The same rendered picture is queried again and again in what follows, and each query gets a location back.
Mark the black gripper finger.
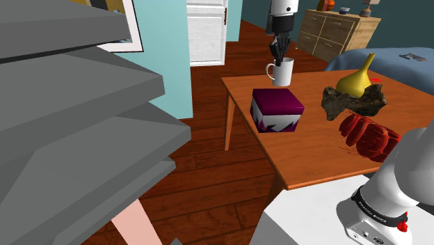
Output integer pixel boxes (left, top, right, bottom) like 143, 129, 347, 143
281, 35, 292, 64
269, 34, 283, 68

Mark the white mug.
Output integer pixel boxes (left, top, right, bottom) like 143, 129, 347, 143
265, 56, 295, 88

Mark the light wooden chest of drawers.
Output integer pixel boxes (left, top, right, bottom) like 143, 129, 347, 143
296, 0, 383, 63

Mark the purple and white box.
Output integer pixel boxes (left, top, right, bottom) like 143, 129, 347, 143
250, 88, 305, 134

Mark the white panelled door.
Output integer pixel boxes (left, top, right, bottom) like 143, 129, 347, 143
186, 0, 228, 68

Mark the yellow gourd vase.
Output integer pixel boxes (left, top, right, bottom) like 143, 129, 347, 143
335, 52, 376, 97

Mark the dark brown rough rock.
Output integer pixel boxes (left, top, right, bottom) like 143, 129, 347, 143
321, 83, 388, 122

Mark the blue bed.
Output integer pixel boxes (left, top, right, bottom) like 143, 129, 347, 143
323, 47, 434, 96

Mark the brown wooden table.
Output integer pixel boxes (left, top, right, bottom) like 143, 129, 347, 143
220, 68, 434, 213

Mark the red ribbed object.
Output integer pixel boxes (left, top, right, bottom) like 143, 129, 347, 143
338, 113, 402, 164

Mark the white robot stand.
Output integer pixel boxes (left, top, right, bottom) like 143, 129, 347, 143
249, 173, 434, 245

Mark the grey shelf unit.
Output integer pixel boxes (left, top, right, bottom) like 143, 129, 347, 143
0, 0, 193, 245

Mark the pink furniture leg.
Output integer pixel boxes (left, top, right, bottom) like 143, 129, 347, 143
111, 198, 164, 245

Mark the white framed wall picture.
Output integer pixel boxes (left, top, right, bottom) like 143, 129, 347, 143
69, 0, 145, 54

